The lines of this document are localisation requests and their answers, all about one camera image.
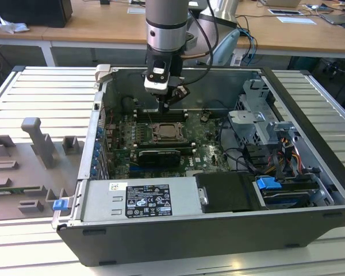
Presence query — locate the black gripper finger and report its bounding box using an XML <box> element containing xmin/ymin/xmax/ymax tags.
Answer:
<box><xmin>156</xmin><ymin>94</ymin><xmax>167</xmax><ymax>113</ymax></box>
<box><xmin>165</xmin><ymin>84</ymin><xmax>191</xmax><ymax>113</ymax></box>

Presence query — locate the silver CPU plate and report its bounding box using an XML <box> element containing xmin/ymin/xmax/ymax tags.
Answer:
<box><xmin>157</xmin><ymin>125</ymin><xmax>178</xmax><ymax>138</ymax></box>

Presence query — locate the metal socket cover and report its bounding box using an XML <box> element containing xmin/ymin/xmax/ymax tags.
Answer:
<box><xmin>152</xmin><ymin>122</ymin><xmax>188</xmax><ymax>143</ymax></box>

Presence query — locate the black RAM slot row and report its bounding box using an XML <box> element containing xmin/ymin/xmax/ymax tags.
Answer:
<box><xmin>135</xmin><ymin>109</ymin><xmax>189</xmax><ymax>123</ymax></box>
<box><xmin>135</xmin><ymin>141</ymin><xmax>196</xmax><ymax>151</ymax></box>

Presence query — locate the CPU socket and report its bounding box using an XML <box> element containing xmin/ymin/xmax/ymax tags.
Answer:
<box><xmin>151</xmin><ymin>121</ymin><xmax>189</xmax><ymax>144</ymax></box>

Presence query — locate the pale blue teach pendant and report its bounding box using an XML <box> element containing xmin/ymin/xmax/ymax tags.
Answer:
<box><xmin>212</xmin><ymin>28</ymin><xmax>241</xmax><ymax>66</ymax></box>

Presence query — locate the black graphics card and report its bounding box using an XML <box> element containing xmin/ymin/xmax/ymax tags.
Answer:
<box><xmin>137</xmin><ymin>148</ymin><xmax>182</xmax><ymax>168</ymax></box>

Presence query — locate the grey case release latch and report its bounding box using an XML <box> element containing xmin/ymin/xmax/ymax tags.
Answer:
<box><xmin>94</xmin><ymin>63</ymin><xmax>113</xmax><ymax>85</ymax></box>

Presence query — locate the green motherboard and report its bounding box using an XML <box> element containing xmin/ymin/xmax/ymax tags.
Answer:
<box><xmin>105</xmin><ymin>110</ymin><xmax>240</xmax><ymax>179</ymax></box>

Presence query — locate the metal drive cage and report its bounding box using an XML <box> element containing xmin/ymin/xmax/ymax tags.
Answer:
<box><xmin>227</xmin><ymin>79</ymin><xmax>300</xmax><ymax>145</ymax></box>

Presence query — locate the wooden desk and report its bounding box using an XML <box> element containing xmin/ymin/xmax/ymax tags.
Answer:
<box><xmin>0</xmin><ymin>0</ymin><xmax>345</xmax><ymax>67</ymax></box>

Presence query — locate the black plastic shroud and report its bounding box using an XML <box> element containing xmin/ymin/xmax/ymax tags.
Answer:
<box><xmin>194</xmin><ymin>171</ymin><xmax>267</xmax><ymax>214</ymax></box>

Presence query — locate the grey power supply unit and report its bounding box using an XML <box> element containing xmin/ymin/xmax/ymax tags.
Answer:
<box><xmin>79</xmin><ymin>176</ymin><xmax>204</xmax><ymax>223</ymax></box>

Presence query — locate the blue disk carrier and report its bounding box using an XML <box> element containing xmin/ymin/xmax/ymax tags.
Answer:
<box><xmin>255</xmin><ymin>176</ymin><xmax>283</xmax><ymax>191</ymax></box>

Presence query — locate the white paper sheet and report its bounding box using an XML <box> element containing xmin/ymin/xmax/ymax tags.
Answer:
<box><xmin>276</xmin><ymin>16</ymin><xmax>317</xmax><ymax>26</ymax></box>

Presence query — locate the black open PC case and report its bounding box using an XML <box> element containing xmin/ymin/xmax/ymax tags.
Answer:
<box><xmin>52</xmin><ymin>64</ymin><xmax>345</xmax><ymax>267</ymax></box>

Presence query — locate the blue case latch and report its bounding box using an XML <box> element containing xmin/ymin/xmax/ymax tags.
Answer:
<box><xmin>53</xmin><ymin>199</ymin><xmax>68</xmax><ymax>212</ymax></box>

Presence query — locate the grey parts rack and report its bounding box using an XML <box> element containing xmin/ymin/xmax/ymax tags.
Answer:
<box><xmin>0</xmin><ymin>117</ymin><xmax>86</xmax><ymax>222</ymax></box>

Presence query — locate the black box on desk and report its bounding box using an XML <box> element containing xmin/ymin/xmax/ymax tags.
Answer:
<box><xmin>0</xmin><ymin>0</ymin><xmax>74</xmax><ymax>29</ymax></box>

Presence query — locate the crumpled white paper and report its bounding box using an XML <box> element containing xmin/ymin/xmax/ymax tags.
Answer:
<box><xmin>0</xmin><ymin>16</ymin><xmax>30</xmax><ymax>35</ymax></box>

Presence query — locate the grey laptop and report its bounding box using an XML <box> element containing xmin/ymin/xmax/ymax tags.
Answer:
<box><xmin>321</xmin><ymin>12</ymin><xmax>345</xmax><ymax>26</ymax></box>

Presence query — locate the green RAM stick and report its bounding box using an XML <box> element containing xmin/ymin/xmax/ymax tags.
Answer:
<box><xmin>0</xmin><ymin>186</ymin><xmax>41</xmax><ymax>196</ymax></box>

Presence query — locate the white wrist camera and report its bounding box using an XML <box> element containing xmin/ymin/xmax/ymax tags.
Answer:
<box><xmin>143</xmin><ymin>59</ymin><xmax>170</xmax><ymax>96</ymax></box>

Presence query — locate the small grey wrist camera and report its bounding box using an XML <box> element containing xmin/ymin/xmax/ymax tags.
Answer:
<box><xmin>185</xmin><ymin>33</ymin><xmax>198</xmax><ymax>51</ymax></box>

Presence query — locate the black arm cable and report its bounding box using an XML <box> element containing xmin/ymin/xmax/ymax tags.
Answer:
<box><xmin>181</xmin><ymin>0</ymin><xmax>220</xmax><ymax>87</ymax></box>

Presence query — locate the blue cable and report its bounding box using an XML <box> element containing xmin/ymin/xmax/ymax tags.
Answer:
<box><xmin>240</xmin><ymin>27</ymin><xmax>259</xmax><ymax>67</ymax></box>

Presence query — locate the coloured power wire bundle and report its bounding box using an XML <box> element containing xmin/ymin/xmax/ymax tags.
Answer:
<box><xmin>271</xmin><ymin>137</ymin><xmax>304</xmax><ymax>175</ymax></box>

